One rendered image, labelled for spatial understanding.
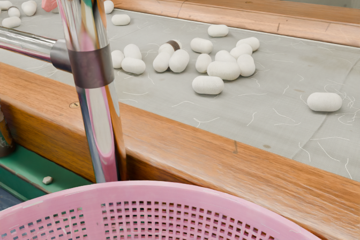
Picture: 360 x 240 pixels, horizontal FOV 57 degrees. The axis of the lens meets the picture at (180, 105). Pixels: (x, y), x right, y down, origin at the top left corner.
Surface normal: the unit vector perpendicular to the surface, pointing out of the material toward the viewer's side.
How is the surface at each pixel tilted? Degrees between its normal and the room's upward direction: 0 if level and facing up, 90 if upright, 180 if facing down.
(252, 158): 0
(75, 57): 90
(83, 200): 75
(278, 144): 0
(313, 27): 45
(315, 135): 0
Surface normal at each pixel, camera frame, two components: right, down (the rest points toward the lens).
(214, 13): -0.40, -0.29
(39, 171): -0.03, -0.85
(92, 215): 0.21, 0.21
